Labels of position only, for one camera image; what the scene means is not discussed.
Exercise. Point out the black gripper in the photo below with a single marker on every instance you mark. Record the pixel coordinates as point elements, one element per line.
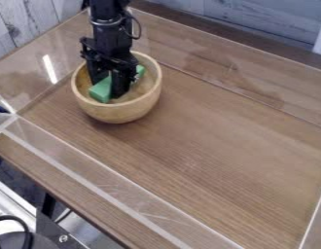
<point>107,48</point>

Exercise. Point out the green rectangular block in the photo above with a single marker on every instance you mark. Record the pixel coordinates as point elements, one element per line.
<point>100,92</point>

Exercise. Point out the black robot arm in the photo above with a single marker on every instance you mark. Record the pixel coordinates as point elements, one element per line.
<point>103,4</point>

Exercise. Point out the light wooden bowl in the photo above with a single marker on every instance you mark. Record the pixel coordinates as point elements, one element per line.
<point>134,105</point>

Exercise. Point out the clear acrylic tray wall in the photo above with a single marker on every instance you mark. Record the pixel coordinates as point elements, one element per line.
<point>217,171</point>

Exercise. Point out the black metal bracket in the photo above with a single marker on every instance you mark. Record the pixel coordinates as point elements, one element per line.
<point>49,228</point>

